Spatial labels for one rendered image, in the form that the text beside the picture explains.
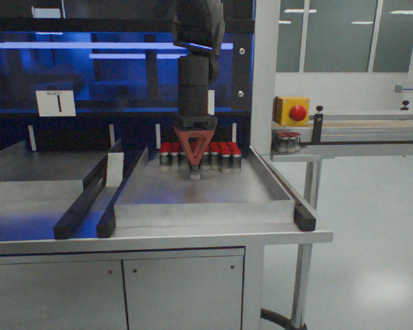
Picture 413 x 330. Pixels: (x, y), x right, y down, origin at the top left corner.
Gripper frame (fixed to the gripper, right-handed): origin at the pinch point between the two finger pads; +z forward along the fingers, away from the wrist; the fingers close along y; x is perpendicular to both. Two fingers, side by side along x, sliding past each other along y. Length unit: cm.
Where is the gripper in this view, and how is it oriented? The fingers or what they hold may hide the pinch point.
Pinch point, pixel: (193, 159)
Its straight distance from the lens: 62.6
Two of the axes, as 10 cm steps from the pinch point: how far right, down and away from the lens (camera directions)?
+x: -9.5, 0.9, -2.9
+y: -3.1, -3.0, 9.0
